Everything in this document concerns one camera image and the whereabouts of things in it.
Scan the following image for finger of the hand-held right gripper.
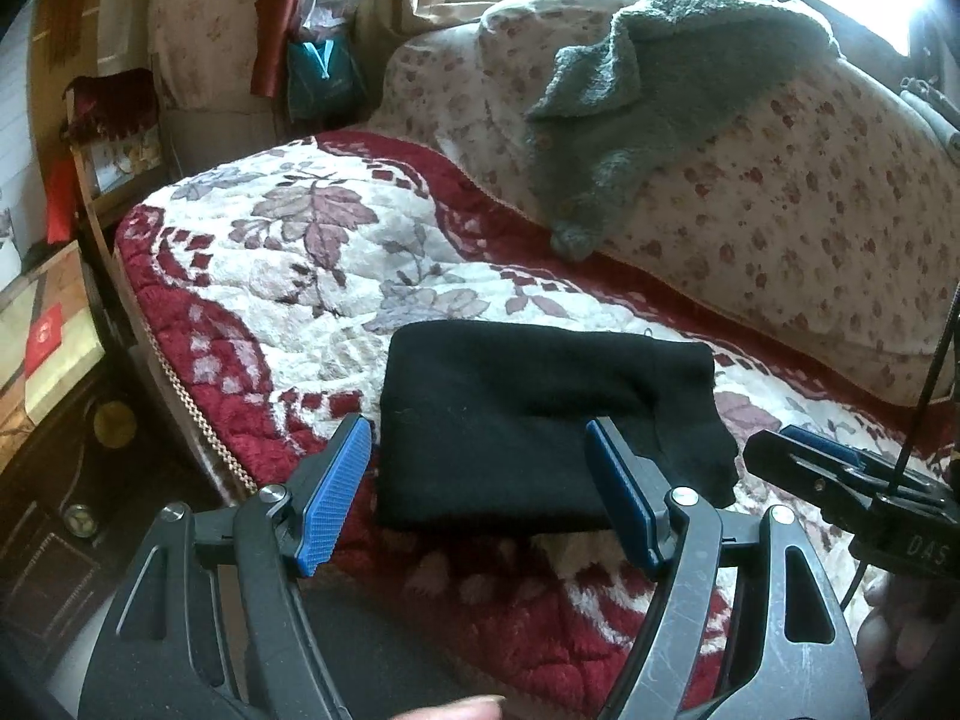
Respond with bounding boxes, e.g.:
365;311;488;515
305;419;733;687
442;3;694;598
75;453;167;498
778;424;955;494
742;430;895;524

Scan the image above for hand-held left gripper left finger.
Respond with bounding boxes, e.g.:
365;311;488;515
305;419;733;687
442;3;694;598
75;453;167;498
79;412;376;720

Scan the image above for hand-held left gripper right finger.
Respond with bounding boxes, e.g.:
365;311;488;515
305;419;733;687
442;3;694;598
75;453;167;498
583;416;871;720

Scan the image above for black pants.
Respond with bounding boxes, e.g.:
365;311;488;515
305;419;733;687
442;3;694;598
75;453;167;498
373;319;740;541

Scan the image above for person's right hand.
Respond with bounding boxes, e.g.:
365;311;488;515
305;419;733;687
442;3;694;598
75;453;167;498
855;570;950;691

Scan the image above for person's left hand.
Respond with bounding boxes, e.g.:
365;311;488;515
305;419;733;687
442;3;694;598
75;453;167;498
390;696;507;720

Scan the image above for cream floral quilt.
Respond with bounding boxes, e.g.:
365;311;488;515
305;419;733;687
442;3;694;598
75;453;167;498
379;0;960;410

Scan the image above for red white floral blanket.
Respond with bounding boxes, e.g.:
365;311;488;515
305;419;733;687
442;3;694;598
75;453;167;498
112;129;960;720

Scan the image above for gold round lid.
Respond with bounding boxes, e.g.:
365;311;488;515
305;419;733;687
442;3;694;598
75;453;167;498
94;400;138;445

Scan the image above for dark wooden cabinet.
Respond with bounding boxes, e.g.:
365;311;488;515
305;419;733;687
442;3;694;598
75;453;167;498
0;367;218;631

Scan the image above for cardboard box with red label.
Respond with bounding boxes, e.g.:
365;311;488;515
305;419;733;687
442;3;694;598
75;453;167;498
0;240;107;421

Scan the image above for grey fleece blanket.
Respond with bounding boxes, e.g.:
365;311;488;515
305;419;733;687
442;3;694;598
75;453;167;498
525;0;841;256

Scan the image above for teal bag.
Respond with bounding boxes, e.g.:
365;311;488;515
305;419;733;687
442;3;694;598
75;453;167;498
287;36;368;121

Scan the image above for dark red cloth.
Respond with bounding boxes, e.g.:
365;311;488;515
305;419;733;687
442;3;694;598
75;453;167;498
64;67;162;145

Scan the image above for red hanging cloth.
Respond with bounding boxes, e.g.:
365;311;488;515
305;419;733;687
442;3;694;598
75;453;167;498
251;0;302;98

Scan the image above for beige floral hanging cloth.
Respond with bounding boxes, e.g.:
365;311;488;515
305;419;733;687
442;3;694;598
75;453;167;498
146;0;267;115

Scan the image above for clear plastic bag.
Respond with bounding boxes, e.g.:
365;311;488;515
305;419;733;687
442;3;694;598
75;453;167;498
300;0;362;42

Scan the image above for black braided cable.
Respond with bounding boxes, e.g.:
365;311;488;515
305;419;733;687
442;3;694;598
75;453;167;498
889;281;960;492

